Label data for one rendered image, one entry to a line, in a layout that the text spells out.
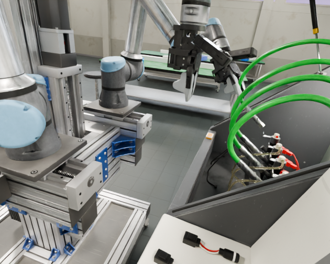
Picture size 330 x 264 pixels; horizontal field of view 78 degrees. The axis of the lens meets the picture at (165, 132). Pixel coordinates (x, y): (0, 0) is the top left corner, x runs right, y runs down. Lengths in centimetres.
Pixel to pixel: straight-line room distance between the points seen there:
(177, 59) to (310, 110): 70
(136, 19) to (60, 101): 52
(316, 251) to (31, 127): 54
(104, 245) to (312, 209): 123
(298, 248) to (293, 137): 78
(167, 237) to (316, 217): 30
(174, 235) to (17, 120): 42
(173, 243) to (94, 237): 102
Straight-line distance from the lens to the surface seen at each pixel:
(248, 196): 48
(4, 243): 165
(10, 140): 53
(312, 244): 40
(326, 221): 39
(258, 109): 50
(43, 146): 69
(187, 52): 59
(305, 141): 116
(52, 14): 86
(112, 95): 104
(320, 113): 112
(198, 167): 80
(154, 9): 90
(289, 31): 908
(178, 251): 51
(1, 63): 51
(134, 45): 111
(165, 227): 55
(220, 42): 90
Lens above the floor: 141
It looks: 26 degrees down
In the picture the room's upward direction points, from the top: 6 degrees clockwise
